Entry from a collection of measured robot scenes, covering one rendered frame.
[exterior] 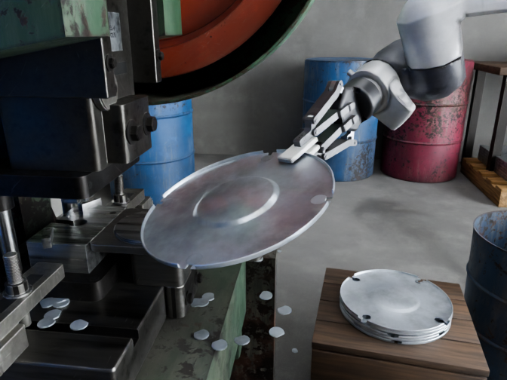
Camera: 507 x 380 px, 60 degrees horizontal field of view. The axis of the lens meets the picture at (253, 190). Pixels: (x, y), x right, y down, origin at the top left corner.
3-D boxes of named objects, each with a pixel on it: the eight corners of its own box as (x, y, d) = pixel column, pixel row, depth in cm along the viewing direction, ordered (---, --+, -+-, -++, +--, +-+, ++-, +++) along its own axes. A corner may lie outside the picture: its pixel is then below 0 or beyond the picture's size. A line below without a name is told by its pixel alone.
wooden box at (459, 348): (442, 375, 145) (459, 283, 133) (465, 482, 110) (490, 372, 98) (321, 354, 154) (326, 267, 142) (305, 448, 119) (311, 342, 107)
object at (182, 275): (269, 283, 77) (270, 212, 73) (260, 334, 64) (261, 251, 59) (133, 274, 80) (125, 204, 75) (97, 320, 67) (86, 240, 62)
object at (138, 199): (153, 207, 96) (149, 162, 92) (122, 242, 80) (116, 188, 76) (127, 206, 96) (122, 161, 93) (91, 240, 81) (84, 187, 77)
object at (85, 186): (143, 172, 76) (141, 141, 74) (89, 217, 58) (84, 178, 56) (56, 169, 78) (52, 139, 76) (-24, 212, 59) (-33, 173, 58)
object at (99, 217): (129, 230, 78) (127, 206, 76) (89, 273, 64) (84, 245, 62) (81, 227, 79) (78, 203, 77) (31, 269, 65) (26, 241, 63)
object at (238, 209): (298, 277, 47) (296, 271, 46) (102, 264, 60) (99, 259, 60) (354, 147, 68) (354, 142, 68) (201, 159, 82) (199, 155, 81)
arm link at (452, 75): (447, 52, 72) (454, 108, 77) (478, 22, 79) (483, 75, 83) (353, 60, 85) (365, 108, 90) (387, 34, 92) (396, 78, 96)
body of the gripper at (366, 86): (351, 114, 86) (325, 139, 81) (342, 74, 82) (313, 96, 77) (386, 115, 81) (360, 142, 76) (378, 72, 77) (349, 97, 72)
